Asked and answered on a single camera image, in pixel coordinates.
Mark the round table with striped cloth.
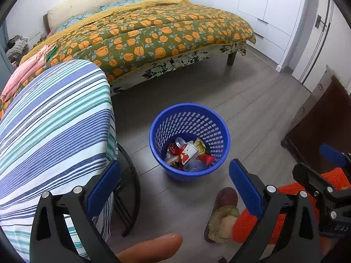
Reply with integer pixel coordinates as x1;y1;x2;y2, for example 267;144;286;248
0;59;118;263

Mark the white red plastic packet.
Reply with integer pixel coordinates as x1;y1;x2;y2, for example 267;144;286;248
179;142;200;166

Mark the yellow blanket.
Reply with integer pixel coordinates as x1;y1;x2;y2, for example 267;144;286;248
19;0;191;63

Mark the white wardrobe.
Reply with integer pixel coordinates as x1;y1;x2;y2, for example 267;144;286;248
189;0;306;73

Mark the green yellow packet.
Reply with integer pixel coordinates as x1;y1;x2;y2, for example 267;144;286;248
194;138;207;154

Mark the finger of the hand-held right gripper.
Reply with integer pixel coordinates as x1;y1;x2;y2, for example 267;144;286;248
319;143;351;167
292;163;346;206

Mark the brown slipper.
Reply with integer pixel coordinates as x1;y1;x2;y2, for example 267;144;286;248
204;187;240;244

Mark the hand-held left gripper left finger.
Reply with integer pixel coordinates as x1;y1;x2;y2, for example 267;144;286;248
29;160;122;263

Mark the white door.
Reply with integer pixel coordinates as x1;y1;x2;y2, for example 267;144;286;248
291;0;351;94

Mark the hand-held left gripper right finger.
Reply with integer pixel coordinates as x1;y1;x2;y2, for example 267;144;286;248
229;158;322;263

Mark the black table frame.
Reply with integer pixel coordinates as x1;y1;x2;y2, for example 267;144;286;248
110;142;141;237

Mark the pink folded blanket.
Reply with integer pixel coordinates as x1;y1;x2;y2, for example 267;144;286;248
0;44;58;103

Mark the teal floral pillow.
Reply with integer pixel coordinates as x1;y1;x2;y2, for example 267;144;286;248
97;0;144;10
56;14;99;32

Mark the blue plastic basket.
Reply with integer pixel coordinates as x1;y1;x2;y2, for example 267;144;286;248
149;103;231;183

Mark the bed with orange floral quilt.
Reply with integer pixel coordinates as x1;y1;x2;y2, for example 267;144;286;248
0;2;256;119

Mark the dark wooden cabinet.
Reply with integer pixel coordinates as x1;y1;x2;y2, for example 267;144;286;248
281;64;351;174

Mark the red snack packet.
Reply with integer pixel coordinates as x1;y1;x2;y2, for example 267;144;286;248
198;154;215;166

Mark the person's left hand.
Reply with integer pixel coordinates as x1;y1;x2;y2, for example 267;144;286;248
116;233;183;263

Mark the pile of clothes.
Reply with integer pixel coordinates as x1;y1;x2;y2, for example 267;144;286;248
5;35;29;61

